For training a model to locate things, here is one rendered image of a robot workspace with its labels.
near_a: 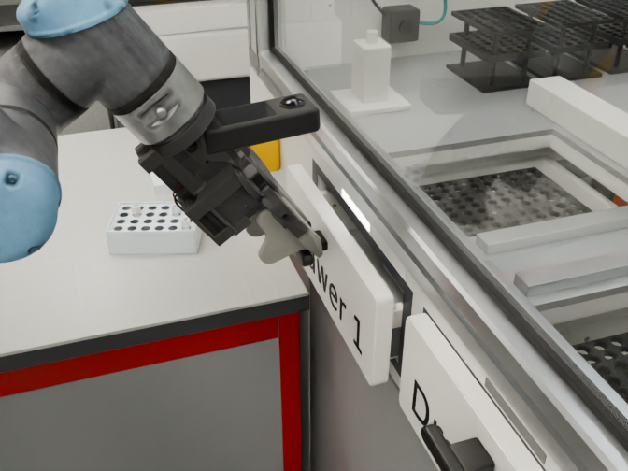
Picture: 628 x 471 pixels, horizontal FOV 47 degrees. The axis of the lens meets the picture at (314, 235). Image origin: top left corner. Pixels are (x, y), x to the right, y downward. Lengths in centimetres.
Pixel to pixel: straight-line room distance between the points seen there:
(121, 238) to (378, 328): 47
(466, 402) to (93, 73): 39
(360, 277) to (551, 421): 26
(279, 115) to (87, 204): 57
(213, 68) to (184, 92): 89
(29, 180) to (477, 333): 34
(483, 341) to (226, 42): 106
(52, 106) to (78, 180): 65
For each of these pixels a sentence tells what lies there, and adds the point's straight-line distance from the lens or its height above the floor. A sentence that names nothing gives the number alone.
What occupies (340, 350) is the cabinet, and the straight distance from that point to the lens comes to 93.
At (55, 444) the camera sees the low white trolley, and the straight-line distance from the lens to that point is 105.
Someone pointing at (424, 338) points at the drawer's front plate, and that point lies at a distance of 62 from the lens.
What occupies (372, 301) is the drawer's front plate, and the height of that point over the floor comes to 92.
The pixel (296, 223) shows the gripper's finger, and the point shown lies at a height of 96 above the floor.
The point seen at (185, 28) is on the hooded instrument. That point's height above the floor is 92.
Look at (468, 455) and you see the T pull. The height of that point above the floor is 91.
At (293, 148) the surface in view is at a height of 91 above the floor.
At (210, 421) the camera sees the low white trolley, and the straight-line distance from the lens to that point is 106.
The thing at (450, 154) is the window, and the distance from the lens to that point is 59.
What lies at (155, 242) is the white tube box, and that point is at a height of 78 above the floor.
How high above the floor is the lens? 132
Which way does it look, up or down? 32 degrees down
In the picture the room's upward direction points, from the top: straight up
